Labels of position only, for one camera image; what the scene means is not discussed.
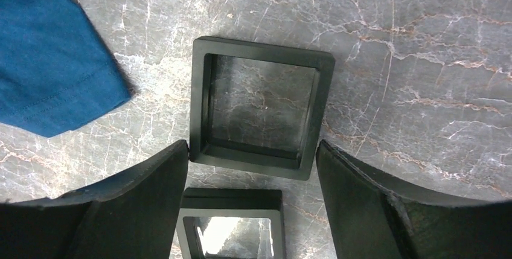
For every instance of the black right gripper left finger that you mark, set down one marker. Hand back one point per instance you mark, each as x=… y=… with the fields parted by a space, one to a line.
x=131 y=214

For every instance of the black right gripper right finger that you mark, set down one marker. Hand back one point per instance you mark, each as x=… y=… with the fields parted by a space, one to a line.
x=373 y=214

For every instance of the black square frame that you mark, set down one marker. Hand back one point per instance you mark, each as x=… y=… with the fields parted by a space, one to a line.
x=231 y=223
x=257 y=107

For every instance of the blue Mickey Mouse t-shirt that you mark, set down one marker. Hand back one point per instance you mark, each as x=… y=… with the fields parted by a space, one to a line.
x=57 y=74

